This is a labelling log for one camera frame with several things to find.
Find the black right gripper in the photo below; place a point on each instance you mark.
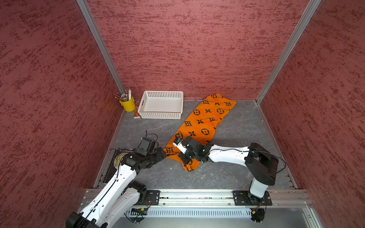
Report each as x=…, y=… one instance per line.
x=186, y=160

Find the left aluminium corner post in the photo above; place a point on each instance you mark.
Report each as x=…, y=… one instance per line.
x=84, y=7

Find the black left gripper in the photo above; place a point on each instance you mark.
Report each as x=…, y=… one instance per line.
x=160, y=156

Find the white marker pen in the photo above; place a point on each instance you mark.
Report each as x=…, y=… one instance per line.
x=129, y=94

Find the aluminium corner post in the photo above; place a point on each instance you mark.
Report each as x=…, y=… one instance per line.
x=296, y=34
x=84, y=7

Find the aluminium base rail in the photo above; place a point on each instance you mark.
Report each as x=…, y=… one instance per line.
x=227, y=198

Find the right aluminium corner post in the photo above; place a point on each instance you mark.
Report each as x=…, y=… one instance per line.
x=296, y=34

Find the white perforated plastic basket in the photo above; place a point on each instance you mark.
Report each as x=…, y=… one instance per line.
x=161, y=105

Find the orange white card box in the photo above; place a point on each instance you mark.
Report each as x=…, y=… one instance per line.
x=136, y=113

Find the yellow metal pencil bucket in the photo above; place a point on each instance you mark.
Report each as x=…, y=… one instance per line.
x=129, y=106

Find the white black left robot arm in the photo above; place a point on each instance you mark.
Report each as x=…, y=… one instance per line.
x=120, y=193

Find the orange black patterned pillowcase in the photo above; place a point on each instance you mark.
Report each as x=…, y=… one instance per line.
x=200, y=125

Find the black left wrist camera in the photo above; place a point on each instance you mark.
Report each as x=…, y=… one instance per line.
x=146, y=147

